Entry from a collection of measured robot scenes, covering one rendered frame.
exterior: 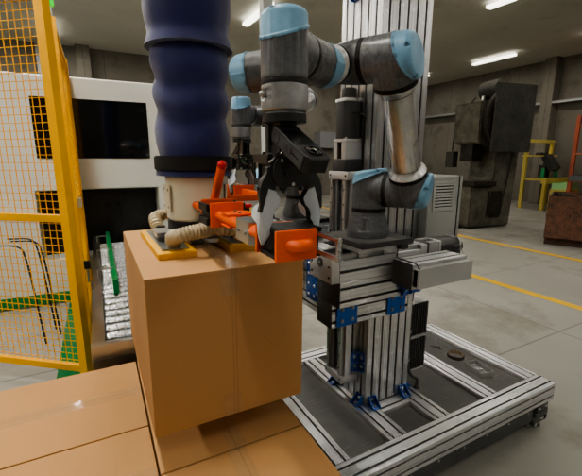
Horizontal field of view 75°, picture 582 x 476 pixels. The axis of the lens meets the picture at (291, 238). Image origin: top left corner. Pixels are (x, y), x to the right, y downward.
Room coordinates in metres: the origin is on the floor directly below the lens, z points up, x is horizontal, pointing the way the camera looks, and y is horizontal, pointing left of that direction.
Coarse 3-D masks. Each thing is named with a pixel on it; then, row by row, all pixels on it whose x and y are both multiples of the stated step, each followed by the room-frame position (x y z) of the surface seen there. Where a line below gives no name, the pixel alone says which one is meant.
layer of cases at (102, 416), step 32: (32, 384) 1.16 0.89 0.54; (64, 384) 1.16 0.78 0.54; (96, 384) 1.16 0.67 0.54; (128, 384) 1.16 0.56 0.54; (0, 416) 1.00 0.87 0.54; (32, 416) 1.00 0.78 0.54; (64, 416) 1.00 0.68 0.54; (96, 416) 1.00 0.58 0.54; (128, 416) 1.00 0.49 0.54; (224, 416) 1.00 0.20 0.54; (256, 416) 1.00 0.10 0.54; (288, 416) 1.00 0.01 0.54; (0, 448) 0.87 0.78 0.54; (32, 448) 0.87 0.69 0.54; (64, 448) 0.87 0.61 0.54; (96, 448) 0.87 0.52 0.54; (128, 448) 0.87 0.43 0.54; (160, 448) 0.87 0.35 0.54; (192, 448) 0.87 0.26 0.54; (224, 448) 0.87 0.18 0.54; (256, 448) 0.87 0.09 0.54; (288, 448) 0.87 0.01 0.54
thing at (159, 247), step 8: (144, 232) 1.20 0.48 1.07; (152, 232) 1.18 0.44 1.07; (144, 240) 1.17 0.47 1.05; (152, 240) 1.09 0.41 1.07; (160, 240) 1.07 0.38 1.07; (152, 248) 1.01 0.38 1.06; (160, 248) 0.99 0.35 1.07; (168, 248) 0.97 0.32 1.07; (176, 248) 0.98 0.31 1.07; (184, 248) 0.99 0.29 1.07; (192, 248) 0.99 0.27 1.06; (160, 256) 0.93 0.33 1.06; (168, 256) 0.94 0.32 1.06; (176, 256) 0.95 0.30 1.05; (184, 256) 0.96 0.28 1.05; (192, 256) 0.97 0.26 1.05
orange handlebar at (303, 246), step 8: (248, 192) 1.43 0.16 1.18; (256, 192) 1.37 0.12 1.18; (232, 200) 1.24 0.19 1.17; (240, 200) 1.25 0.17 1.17; (248, 200) 1.27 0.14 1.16; (216, 216) 0.86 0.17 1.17; (224, 216) 0.82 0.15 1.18; (232, 216) 0.79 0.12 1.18; (240, 216) 0.84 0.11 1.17; (224, 224) 0.82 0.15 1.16; (232, 224) 0.77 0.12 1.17; (248, 232) 0.69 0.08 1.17; (296, 240) 0.57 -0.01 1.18; (304, 240) 0.57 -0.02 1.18; (312, 240) 0.58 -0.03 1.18; (288, 248) 0.57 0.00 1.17; (296, 248) 0.56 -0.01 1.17; (304, 248) 0.57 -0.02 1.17; (312, 248) 0.58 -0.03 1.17
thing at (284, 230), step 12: (276, 228) 0.60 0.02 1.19; (288, 228) 0.60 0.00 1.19; (300, 228) 0.60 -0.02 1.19; (312, 228) 0.60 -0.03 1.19; (276, 240) 0.56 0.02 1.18; (288, 240) 0.57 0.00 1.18; (264, 252) 0.62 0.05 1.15; (276, 252) 0.56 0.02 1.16; (288, 252) 0.57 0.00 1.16; (312, 252) 0.59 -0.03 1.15
